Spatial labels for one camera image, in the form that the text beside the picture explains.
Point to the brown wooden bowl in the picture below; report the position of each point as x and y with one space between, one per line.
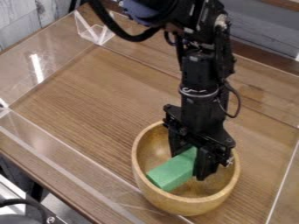
194 198

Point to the clear acrylic corner bracket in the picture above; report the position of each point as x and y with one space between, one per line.
95 33

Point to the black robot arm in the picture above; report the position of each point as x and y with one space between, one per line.
195 26

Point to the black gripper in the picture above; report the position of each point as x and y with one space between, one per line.
195 125

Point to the black metal mount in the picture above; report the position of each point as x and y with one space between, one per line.
55 213

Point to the green rectangular block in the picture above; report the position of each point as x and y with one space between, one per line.
173 173

